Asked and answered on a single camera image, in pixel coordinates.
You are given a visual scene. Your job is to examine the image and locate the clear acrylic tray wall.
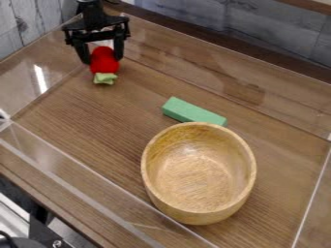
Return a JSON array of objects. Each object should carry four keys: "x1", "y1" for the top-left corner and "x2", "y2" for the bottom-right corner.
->
[{"x1": 0, "y1": 18, "x2": 331, "y2": 248}]

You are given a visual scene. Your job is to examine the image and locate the wooden bowl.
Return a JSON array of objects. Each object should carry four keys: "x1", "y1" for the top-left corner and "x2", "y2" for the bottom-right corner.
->
[{"x1": 141, "y1": 122, "x2": 257, "y2": 226}]

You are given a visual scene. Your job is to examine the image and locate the green rectangular block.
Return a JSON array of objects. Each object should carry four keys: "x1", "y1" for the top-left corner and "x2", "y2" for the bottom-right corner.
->
[{"x1": 161, "y1": 97, "x2": 228, "y2": 126}]

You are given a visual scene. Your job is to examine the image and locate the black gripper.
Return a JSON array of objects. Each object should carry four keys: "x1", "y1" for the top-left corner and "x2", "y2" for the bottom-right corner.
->
[{"x1": 61, "y1": 15, "x2": 131, "y2": 65}]

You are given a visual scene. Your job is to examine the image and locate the red plush strawberry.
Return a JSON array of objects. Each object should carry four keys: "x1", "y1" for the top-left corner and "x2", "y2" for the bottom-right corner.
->
[{"x1": 89, "y1": 46, "x2": 119, "y2": 85}]

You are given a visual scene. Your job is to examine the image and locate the black metal bracket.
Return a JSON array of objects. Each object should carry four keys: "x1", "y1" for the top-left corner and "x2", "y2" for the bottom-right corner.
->
[{"x1": 28, "y1": 216, "x2": 73, "y2": 248}]

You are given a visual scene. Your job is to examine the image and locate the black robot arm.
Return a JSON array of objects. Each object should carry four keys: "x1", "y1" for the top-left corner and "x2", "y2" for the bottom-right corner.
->
[{"x1": 61, "y1": 0, "x2": 131, "y2": 64}]

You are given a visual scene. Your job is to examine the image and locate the black cable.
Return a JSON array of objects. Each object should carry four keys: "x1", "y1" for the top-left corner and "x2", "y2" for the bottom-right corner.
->
[{"x1": 0, "y1": 230, "x2": 19, "y2": 248}]

